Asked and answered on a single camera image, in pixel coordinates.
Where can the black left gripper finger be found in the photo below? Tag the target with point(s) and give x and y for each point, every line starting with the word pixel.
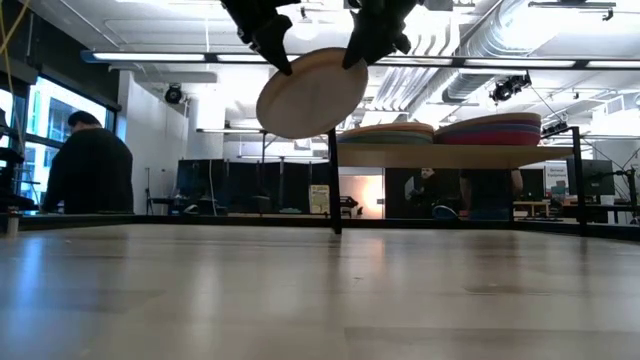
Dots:
pixel 275 42

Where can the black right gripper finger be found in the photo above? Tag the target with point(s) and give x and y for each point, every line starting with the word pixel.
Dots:
pixel 367 47

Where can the cream plate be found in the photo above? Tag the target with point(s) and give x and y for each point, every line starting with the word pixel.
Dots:
pixel 510 119
pixel 310 100

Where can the peach plate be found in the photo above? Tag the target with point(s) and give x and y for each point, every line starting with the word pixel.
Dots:
pixel 390 129

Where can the wooden shelf with black legs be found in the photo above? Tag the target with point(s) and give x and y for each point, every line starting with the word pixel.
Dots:
pixel 450 156

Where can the long ceiling light bar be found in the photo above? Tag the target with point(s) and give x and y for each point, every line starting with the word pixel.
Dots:
pixel 150 56

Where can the black room partition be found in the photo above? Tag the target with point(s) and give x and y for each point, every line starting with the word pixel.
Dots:
pixel 240 182

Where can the black ceiling spotlight cluster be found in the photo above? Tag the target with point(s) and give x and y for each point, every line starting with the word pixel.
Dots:
pixel 510 87

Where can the person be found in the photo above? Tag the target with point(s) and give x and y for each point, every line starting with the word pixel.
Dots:
pixel 490 192
pixel 92 170
pixel 425 187

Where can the yellow sign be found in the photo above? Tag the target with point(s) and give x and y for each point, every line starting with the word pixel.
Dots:
pixel 319 198

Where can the blue chair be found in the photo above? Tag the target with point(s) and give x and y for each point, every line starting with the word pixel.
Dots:
pixel 445 213

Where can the black tripod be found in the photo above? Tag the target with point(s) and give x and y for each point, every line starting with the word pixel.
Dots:
pixel 149 192

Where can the small black ceiling lights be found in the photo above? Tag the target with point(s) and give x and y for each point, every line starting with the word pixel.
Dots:
pixel 555 128

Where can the wooden bench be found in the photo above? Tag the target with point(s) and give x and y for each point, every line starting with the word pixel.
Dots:
pixel 530 204

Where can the white printed sign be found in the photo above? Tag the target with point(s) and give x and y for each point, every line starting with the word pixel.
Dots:
pixel 556 172

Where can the black computer monitor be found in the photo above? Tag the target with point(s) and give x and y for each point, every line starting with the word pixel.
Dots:
pixel 597 177

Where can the small white cylinder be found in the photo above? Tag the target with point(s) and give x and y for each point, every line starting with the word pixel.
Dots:
pixel 12 225

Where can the black metal frame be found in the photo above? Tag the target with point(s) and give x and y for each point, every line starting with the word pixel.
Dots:
pixel 240 131

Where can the ribbed silver air duct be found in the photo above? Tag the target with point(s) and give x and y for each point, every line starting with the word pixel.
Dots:
pixel 480 50

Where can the large window black frame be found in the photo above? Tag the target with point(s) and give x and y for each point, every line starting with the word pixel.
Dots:
pixel 107 150

